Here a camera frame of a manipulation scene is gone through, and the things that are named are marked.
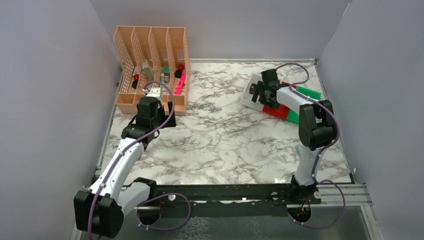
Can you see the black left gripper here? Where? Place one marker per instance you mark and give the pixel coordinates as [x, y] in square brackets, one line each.
[170, 108]

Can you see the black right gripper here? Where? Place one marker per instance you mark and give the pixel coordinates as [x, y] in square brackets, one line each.
[261, 91]

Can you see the red plastic bin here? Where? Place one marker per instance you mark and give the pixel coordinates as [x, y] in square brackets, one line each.
[283, 112]

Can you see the green plastic bin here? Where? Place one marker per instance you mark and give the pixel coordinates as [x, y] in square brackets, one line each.
[310, 94]

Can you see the peach plastic desk organizer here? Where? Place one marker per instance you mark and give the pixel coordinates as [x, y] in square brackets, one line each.
[153, 53]

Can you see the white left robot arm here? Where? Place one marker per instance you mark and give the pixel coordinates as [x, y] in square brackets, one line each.
[116, 175]

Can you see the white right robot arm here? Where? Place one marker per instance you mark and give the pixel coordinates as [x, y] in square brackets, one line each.
[318, 128]

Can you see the pink highlighter pen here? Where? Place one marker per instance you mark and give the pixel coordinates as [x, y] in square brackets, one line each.
[181, 83]

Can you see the green capped bottle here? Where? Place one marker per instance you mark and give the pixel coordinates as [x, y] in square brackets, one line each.
[165, 75]

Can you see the red black stamp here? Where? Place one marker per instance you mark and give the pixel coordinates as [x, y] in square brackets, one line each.
[179, 71]

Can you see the grey box in organizer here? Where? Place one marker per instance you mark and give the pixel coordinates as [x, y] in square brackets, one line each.
[148, 70]

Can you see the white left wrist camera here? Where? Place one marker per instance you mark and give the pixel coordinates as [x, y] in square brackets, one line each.
[155, 92]

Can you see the black mounting rail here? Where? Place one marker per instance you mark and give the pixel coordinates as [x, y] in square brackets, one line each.
[152, 201]

